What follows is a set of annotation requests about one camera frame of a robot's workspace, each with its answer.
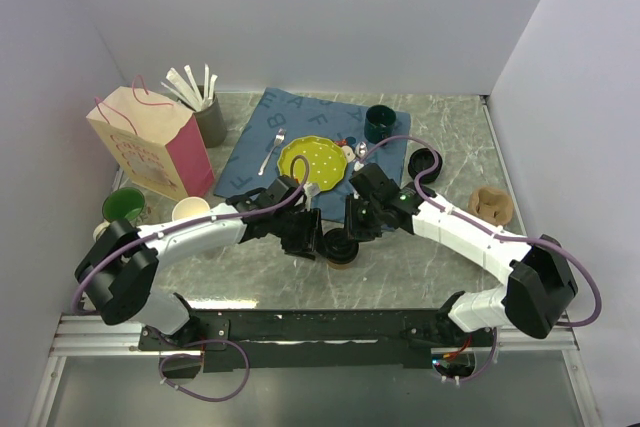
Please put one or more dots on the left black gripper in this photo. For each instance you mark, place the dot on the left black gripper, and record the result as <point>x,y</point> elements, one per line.
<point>308,243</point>

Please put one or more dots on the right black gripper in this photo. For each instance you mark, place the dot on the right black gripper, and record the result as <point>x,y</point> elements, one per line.
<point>353,230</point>

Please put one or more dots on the black plastic cup lid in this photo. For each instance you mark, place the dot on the black plastic cup lid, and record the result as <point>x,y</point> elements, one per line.
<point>338,246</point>

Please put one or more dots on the brown paper cup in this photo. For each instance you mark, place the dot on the brown paper cup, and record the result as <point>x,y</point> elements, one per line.
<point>339,265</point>

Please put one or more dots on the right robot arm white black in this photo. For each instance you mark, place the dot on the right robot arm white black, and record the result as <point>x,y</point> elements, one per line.
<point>536,284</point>

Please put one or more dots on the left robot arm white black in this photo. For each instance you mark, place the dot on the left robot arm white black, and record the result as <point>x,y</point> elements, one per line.
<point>118,272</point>

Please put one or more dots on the silver spoon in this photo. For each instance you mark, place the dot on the silver spoon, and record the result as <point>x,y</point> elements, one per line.
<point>361,151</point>

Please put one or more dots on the yellow-green dotted plate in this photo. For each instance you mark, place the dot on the yellow-green dotted plate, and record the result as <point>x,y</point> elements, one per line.
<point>326,161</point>

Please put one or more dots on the cartoon mouse figurine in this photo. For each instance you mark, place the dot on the cartoon mouse figurine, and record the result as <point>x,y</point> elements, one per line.
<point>347,146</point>

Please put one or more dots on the stack of black lids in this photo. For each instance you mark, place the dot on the stack of black lids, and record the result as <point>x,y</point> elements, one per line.
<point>425,159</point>

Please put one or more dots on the silver fork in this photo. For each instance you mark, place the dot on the silver fork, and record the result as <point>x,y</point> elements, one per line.
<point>277,142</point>

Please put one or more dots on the dark green mug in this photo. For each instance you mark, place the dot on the dark green mug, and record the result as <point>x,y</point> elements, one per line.
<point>379,123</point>

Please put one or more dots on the stack of brown paper cups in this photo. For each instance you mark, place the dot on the stack of brown paper cups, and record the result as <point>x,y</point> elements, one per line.
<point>189,207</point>

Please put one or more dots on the blue alphabet cloth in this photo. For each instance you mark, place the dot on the blue alphabet cloth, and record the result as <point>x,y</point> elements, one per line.
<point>302,117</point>

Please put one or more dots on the brown pulp cup carrier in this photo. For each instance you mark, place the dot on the brown pulp cup carrier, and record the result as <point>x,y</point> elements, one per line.
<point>491,205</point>

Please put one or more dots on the grey straw holder cup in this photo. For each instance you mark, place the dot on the grey straw holder cup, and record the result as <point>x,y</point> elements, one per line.
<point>211,124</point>

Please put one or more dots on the pink paper gift bag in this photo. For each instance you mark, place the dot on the pink paper gift bag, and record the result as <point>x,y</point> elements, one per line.
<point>155,140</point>

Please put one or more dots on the green interior enamel mug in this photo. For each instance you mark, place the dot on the green interior enamel mug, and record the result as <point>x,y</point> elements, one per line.
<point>124,203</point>

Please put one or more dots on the white wrapped straws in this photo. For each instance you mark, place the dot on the white wrapped straws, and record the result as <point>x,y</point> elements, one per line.
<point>186,89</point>

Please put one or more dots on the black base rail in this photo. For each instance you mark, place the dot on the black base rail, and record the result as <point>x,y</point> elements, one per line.
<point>223,340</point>

